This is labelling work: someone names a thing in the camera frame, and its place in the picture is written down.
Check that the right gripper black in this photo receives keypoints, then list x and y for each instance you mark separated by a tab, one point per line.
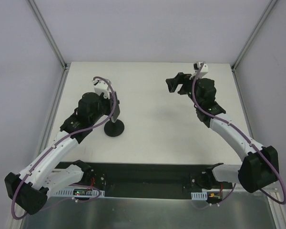
184	82

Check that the white cable duct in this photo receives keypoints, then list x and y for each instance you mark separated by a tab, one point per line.
203	196
79	193

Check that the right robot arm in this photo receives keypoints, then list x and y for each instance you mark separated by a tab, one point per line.
259	167

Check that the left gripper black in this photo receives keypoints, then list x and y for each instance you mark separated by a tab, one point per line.
115	108

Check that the right aluminium frame post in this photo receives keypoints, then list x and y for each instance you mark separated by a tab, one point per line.
255	31

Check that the left white cable duct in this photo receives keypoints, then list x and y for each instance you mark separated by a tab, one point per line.
79	193

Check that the aluminium frame post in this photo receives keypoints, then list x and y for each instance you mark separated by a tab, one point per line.
255	31
47	33

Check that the right white cable duct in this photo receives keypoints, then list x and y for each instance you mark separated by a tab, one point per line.
203	196

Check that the aluminium rail profile front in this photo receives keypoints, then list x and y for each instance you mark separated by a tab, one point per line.
272	188

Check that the black phone stand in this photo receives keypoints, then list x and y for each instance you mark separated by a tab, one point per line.
114	127

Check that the left aluminium frame post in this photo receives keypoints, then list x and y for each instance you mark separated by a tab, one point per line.
47	33

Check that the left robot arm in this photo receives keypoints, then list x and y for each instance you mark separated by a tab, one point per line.
30	189

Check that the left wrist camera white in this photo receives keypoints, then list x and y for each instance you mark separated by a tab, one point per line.
101	88

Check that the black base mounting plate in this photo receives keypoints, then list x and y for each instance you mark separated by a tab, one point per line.
156	181

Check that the black smartphone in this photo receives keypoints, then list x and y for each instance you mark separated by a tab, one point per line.
116	113

